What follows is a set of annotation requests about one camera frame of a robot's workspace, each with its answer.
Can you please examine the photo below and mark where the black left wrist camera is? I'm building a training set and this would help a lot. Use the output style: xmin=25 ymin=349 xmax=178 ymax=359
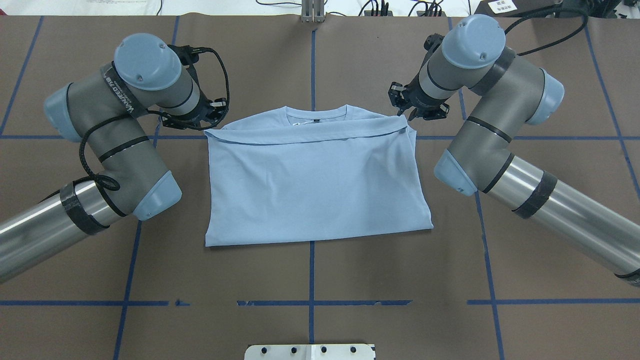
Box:
xmin=167 ymin=44 xmax=204 ymax=67

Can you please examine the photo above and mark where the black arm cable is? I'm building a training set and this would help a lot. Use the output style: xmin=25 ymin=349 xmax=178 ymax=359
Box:
xmin=79 ymin=46 xmax=231 ymax=192
xmin=502 ymin=4 xmax=591 ymax=57

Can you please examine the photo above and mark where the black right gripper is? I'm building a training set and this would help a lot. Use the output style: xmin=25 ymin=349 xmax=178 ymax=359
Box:
xmin=388 ymin=80 xmax=450 ymax=122

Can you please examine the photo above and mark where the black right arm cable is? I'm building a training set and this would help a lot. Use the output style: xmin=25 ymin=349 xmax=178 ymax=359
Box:
xmin=502 ymin=4 xmax=591 ymax=57

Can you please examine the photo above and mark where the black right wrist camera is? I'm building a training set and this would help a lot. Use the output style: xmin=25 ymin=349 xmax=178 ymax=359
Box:
xmin=423 ymin=33 xmax=445 ymax=57

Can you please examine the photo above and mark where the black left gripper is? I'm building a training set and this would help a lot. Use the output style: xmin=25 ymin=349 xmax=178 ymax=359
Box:
xmin=162 ymin=92 xmax=229 ymax=130

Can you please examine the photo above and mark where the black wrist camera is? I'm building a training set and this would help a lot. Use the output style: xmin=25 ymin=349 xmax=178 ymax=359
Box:
xmin=423 ymin=33 xmax=445 ymax=57
xmin=167 ymin=44 xmax=204 ymax=67

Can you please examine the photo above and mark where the light blue t-shirt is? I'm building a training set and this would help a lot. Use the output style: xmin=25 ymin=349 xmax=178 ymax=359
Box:
xmin=205 ymin=105 xmax=434 ymax=248

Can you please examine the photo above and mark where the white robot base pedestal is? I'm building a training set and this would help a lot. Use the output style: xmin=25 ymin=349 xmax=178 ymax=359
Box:
xmin=244 ymin=343 xmax=377 ymax=360

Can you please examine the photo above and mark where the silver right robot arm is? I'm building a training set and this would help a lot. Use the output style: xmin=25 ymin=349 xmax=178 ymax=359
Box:
xmin=388 ymin=14 xmax=640 ymax=287

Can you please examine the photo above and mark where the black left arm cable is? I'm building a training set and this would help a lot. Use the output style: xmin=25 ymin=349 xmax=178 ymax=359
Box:
xmin=79 ymin=46 xmax=231 ymax=192

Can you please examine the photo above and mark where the black box with label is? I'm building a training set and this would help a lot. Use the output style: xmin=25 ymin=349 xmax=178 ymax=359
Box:
xmin=471 ymin=0 xmax=563 ymax=18

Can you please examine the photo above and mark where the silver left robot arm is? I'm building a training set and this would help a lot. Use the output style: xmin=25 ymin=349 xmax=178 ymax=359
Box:
xmin=1 ymin=33 xmax=230 ymax=283

